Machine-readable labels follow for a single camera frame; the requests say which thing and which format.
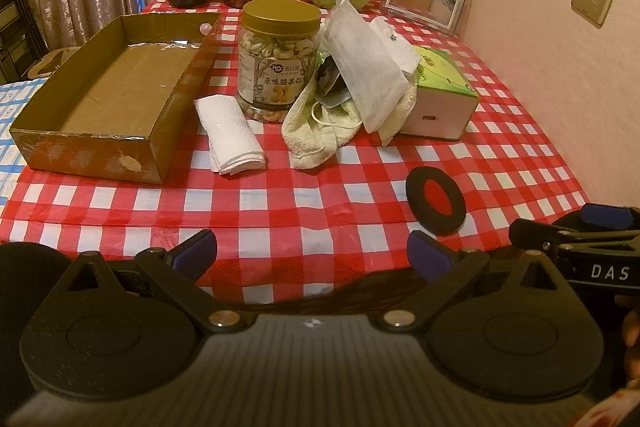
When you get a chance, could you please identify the dark wrapper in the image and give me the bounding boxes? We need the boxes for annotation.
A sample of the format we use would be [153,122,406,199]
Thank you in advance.
[315,54,346,95]

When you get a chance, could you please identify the white paper napkin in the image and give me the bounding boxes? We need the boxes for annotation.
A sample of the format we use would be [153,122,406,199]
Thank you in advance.
[194,95,267,176]

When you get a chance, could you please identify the person's right hand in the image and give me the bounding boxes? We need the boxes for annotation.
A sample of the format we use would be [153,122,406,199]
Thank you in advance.
[615,294,640,389]

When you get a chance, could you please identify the black and red ear pad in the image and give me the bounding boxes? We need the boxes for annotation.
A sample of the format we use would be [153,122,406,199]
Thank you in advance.
[405,167,467,235]

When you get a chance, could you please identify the cream towel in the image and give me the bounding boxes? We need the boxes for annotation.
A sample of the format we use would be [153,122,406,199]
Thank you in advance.
[281,79,418,170]

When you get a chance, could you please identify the green tissue box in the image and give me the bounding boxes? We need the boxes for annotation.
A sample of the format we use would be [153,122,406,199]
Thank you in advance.
[397,46,481,142]

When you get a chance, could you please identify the white cloth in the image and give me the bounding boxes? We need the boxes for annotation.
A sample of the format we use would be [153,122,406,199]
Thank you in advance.
[370,18,421,75]

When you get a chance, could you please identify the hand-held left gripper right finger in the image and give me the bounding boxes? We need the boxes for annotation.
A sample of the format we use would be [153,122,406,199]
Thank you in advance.
[370,231,583,334]

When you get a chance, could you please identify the beige plastic basket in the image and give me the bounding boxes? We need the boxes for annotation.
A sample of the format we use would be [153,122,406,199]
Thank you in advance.
[27,47,81,80]

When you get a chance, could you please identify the cashew jar with gold lid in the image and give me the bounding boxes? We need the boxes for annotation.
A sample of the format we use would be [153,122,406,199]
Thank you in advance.
[236,0,322,124]

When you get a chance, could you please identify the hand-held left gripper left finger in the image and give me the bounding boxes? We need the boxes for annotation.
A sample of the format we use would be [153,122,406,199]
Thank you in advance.
[50,230,257,334]

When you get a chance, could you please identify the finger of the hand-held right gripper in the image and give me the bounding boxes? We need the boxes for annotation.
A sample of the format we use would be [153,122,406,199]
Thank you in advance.
[554,203,640,233]
[509,218,640,254]

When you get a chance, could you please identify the red checkered tablecloth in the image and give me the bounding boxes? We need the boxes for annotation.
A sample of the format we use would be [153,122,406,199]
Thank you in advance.
[0,0,591,308]

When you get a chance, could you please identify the black folding rack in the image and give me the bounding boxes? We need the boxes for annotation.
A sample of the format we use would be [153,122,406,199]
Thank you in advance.
[0,0,48,82]

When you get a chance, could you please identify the brown cardboard box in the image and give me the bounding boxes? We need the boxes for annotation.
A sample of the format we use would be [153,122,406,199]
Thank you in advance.
[9,12,222,185]

